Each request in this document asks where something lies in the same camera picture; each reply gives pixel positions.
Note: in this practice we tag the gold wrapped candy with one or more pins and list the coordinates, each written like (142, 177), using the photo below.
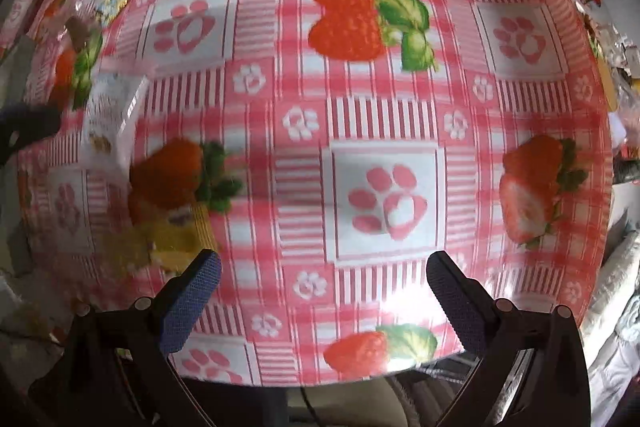
(169, 242)

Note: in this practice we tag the blue patterned candy packet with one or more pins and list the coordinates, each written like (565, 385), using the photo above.
(108, 10)

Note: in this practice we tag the strawberry pattern tablecloth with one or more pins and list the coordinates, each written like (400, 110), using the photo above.
(366, 135)

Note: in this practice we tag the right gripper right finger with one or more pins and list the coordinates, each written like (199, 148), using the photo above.
(555, 388)

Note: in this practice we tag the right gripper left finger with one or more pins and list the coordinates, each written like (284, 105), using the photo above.
(115, 368)

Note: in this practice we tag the white cookie packet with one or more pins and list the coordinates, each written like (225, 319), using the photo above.
(110, 118)

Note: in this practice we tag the clear bag brown snack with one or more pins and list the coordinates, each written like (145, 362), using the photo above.
(80, 22)

